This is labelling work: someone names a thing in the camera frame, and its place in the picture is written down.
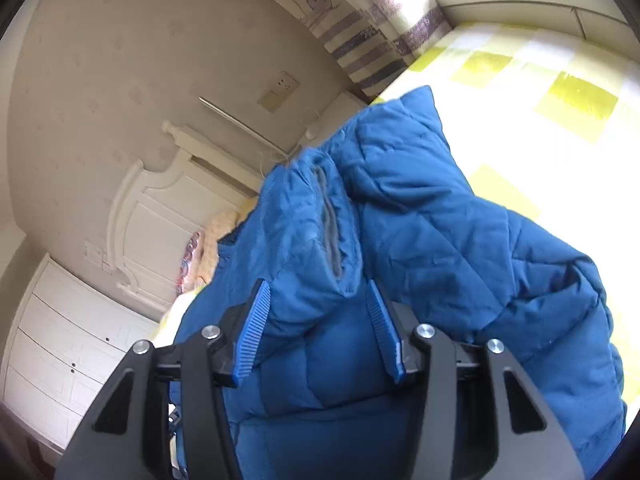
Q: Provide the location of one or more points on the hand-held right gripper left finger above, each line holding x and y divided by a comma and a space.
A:
252, 330

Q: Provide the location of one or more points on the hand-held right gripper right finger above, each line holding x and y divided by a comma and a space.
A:
386, 332

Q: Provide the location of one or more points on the blue quilted jacket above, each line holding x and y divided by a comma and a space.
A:
425, 210

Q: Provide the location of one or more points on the floral pillow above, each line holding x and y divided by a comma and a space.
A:
190, 260

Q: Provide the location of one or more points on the white wooden headboard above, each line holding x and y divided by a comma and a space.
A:
160, 225

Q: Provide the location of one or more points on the white wardrobe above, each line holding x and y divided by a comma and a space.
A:
60, 330

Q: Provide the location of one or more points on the white nightstand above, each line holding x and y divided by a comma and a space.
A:
340, 110

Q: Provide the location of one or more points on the yellow white checked blanket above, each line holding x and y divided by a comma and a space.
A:
550, 160

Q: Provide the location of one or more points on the striped printed curtain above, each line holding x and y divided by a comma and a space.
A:
360, 50

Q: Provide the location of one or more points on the white window sill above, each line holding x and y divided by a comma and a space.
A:
500, 0

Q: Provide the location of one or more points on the white wall socket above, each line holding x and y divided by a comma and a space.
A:
287, 81

